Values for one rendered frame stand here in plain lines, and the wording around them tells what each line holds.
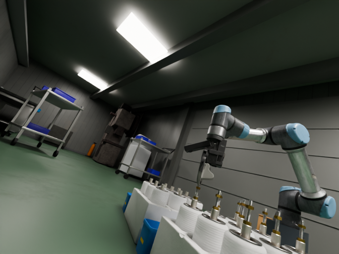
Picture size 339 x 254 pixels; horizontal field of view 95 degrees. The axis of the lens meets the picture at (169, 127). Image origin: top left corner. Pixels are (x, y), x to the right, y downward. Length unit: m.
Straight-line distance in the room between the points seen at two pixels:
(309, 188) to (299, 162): 0.15
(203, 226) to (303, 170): 0.74
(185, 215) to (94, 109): 7.88
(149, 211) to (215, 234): 0.41
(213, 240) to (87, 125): 7.87
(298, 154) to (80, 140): 7.82
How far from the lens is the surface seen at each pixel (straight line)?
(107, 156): 5.93
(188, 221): 0.64
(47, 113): 7.99
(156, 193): 0.91
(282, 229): 1.26
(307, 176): 1.16
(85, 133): 8.17
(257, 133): 1.05
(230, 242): 0.48
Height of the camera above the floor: 0.32
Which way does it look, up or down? 17 degrees up
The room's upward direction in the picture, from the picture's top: 20 degrees clockwise
